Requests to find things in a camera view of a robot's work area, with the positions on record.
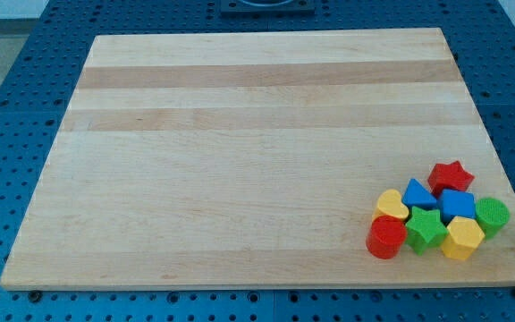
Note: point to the red star block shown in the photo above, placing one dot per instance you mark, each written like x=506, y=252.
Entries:
x=450, y=176

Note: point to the yellow hexagon block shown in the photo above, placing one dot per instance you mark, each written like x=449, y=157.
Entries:
x=464, y=237

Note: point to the green cylinder block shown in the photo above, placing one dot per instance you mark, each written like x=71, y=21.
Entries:
x=491, y=215

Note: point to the yellow heart block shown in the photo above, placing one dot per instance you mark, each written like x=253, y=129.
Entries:
x=389, y=203

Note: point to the green star block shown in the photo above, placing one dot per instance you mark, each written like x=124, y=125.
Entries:
x=425, y=230

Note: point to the blue triangle block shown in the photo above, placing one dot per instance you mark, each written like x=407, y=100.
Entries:
x=416, y=195

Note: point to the red cylinder block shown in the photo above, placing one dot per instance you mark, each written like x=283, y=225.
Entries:
x=386, y=236

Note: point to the wooden board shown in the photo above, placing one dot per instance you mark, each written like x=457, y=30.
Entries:
x=253, y=161

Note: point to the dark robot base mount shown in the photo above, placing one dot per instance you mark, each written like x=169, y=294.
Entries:
x=230, y=7

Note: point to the blue cube block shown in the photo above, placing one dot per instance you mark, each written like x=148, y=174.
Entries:
x=452, y=203

